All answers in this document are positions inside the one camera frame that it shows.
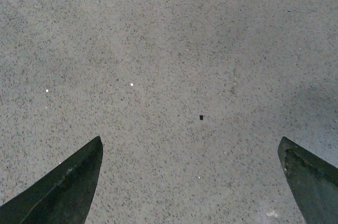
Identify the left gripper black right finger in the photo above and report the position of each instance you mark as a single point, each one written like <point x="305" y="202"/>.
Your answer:
<point x="312" y="180"/>

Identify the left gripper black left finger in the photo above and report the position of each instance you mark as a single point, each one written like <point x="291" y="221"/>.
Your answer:
<point x="64" y="195"/>

